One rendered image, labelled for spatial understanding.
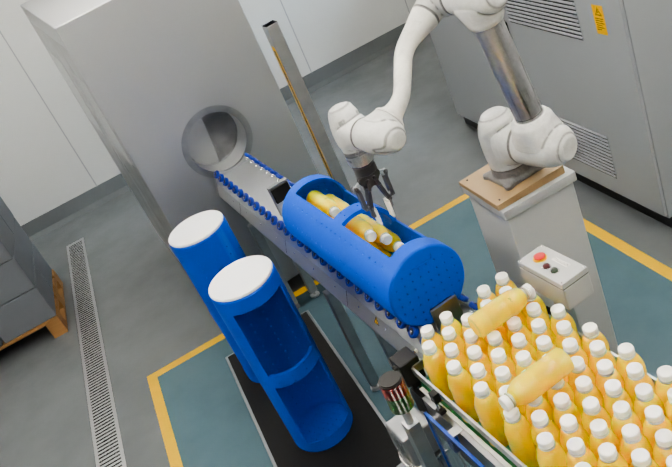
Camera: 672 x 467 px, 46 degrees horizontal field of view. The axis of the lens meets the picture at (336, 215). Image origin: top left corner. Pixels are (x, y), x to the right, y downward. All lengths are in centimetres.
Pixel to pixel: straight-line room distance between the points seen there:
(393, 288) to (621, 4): 181
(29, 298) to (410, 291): 369
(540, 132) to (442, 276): 61
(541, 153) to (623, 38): 113
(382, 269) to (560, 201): 86
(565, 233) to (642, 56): 105
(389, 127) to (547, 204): 92
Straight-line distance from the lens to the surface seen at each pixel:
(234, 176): 429
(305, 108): 372
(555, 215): 307
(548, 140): 277
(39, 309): 580
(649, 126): 398
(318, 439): 361
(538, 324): 225
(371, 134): 233
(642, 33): 381
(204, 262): 363
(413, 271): 248
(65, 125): 745
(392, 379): 201
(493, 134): 291
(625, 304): 393
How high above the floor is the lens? 257
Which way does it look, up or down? 28 degrees down
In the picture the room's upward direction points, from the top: 25 degrees counter-clockwise
